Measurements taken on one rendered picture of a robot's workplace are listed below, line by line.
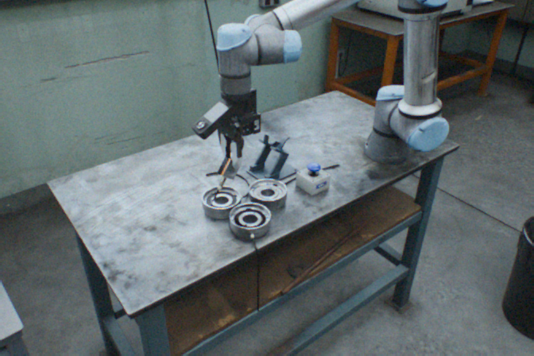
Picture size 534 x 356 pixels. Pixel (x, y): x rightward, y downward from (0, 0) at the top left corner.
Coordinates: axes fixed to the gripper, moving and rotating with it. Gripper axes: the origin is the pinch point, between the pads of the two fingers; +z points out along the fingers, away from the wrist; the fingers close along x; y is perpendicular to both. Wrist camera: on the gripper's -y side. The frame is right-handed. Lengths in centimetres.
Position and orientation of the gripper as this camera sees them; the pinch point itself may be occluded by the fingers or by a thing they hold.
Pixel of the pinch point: (230, 164)
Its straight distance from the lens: 117.7
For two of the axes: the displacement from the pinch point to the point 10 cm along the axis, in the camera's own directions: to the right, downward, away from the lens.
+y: 7.8, -3.2, 5.4
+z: -0.1, 8.6, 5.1
